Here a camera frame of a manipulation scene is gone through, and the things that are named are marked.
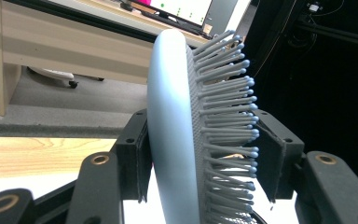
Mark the light wooden desk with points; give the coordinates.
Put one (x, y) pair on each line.
(74, 53)

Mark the black horizontal frame bar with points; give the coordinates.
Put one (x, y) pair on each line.
(84, 21)

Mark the black slanted frame bar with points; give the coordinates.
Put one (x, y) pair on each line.
(338, 33)

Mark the small white camera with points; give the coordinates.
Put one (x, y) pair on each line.
(313, 6)

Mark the grey panel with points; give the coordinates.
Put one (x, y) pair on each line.
(220, 14)

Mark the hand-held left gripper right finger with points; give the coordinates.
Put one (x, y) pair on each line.
(279, 161)

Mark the white board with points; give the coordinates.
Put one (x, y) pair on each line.
(28, 185)

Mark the wooden table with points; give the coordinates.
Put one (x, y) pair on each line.
(43, 155)

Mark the white chair base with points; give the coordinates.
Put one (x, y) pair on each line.
(54, 74)

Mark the black keyboard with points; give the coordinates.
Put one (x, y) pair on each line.
(174, 21)

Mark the black curtain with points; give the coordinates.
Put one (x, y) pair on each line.
(329, 93)

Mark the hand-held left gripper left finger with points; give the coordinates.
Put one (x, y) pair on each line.
(133, 161)

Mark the light blue hairbrush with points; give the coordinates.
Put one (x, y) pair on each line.
(171, 124)

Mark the computer monitor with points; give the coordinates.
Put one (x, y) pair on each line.
(183, 9)

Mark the black mesh cup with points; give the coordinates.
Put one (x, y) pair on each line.
(258, 216)

